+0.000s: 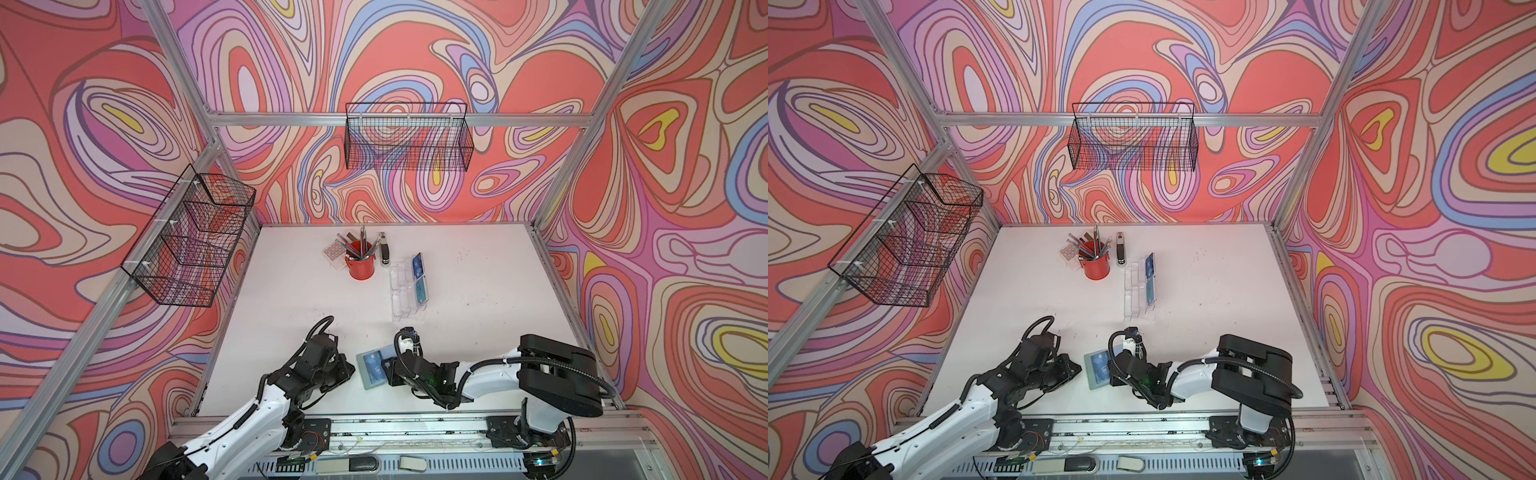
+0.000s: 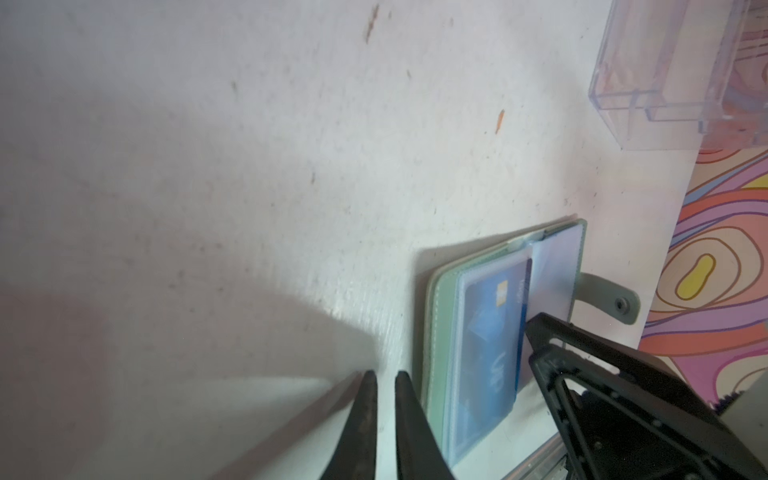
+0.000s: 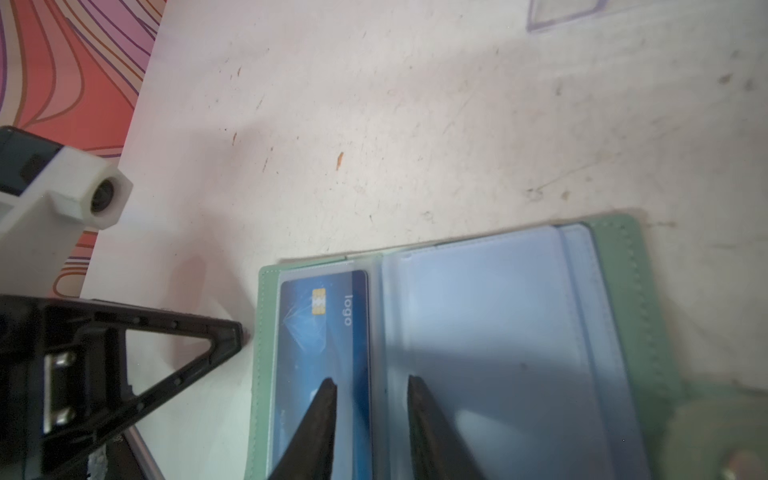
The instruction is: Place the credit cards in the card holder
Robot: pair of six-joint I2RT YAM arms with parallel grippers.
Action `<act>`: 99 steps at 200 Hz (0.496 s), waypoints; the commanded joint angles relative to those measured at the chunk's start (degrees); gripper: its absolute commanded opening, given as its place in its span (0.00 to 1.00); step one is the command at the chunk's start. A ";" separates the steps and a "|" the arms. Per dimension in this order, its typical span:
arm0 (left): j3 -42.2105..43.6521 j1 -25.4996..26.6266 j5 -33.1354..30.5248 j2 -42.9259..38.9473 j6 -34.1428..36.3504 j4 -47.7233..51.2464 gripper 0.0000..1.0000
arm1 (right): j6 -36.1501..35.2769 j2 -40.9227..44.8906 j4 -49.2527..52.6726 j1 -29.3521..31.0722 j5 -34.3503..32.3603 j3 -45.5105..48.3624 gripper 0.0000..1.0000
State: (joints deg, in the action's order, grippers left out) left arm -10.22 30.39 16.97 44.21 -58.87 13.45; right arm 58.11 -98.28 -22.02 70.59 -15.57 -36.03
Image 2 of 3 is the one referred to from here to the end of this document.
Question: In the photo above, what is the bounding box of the mint green card wallet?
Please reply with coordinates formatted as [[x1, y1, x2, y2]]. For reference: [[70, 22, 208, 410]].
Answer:
[[421, 218, 641, 467]]

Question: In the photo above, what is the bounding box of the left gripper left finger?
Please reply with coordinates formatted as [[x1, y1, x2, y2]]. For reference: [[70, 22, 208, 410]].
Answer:
[[321, 370, 378, 480]]

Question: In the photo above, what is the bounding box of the blue card carried to wallet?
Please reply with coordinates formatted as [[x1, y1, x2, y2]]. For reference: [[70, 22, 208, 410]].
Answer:
[[456, 257, 530, 437]]

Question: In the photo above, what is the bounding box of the clear acrylic card holder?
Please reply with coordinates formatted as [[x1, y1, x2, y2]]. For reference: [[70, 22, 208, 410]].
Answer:
[[589, 1, 767, 151]]

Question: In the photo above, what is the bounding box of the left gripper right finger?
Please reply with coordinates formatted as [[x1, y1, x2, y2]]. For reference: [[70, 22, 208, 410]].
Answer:
[[395, 371, 453, 480]]

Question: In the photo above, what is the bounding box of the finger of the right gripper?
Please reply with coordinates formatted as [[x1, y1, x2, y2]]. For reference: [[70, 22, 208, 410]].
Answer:
[[525, 313, 767, 479]]

